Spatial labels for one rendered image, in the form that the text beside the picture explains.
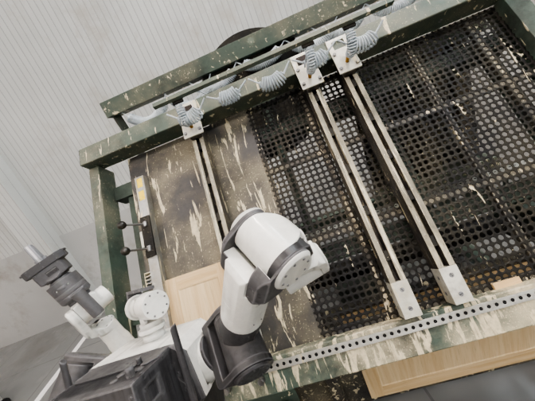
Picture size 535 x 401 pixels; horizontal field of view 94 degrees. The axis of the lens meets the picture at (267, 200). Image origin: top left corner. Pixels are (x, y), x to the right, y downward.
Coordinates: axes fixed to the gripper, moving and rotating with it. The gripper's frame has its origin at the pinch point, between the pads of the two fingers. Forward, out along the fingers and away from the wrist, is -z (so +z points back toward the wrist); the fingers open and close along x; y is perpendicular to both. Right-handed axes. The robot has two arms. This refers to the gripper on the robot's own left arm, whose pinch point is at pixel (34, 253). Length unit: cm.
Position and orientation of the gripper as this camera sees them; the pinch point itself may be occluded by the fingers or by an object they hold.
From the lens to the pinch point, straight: 105.1
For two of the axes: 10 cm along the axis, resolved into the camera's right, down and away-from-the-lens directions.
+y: 4.0, -1.0, -9.1
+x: 7.0, -6.1, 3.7
